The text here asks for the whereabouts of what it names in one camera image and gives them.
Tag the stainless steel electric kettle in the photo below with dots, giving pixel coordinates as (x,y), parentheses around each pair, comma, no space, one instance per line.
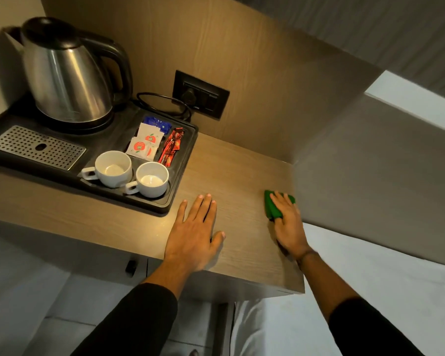
(66,77)

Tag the person's right forearm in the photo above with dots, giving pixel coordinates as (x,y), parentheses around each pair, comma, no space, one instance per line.
(348,311)

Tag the black kettle base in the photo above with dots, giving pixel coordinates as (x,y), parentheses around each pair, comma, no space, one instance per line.
(96,124)

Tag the white ceramic cup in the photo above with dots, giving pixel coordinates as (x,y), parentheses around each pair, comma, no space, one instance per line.
(113,170)
(152,181)

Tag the white tea bag packet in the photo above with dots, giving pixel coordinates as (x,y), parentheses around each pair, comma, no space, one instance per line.
(139,148)
(152,135)

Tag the person's right thumb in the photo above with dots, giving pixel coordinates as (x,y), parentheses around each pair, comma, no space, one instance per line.
(278,224)

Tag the perforated metal drip grate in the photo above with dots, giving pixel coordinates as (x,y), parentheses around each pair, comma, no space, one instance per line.
(33,146)

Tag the person's left thumb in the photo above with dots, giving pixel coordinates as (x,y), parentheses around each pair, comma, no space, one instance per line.
(217,242)

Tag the black wall socket plate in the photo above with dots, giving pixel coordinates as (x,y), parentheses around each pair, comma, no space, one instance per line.
(211,98)

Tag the black power plug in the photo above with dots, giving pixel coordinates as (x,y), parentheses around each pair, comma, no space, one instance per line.
(188,96)

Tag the person's left little finger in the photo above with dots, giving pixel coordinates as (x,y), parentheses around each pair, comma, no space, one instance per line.
(180,215)

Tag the white bed sheet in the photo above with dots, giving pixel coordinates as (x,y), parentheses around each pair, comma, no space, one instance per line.
(393,289)

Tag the black plastic tray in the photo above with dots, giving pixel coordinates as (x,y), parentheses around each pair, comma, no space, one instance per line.
(107,144)

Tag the person's left hand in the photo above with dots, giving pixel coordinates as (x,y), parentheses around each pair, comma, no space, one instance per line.
(191,242)

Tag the person's right hand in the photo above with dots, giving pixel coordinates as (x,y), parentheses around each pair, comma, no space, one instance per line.
(291,228)

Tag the blue sachet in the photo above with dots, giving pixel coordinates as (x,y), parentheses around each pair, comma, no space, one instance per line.
(157,124)

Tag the person's left middle finger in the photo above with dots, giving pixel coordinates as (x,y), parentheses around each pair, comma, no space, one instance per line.
(203,211)

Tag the person's left forearm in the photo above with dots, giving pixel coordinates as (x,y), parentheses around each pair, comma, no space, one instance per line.
(141,315)

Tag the red sachet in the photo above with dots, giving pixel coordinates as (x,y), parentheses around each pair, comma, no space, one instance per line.
(167,151)
(178,139)

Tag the green cleaning cloth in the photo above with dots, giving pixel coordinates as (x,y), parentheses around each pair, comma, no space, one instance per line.
(270,207)

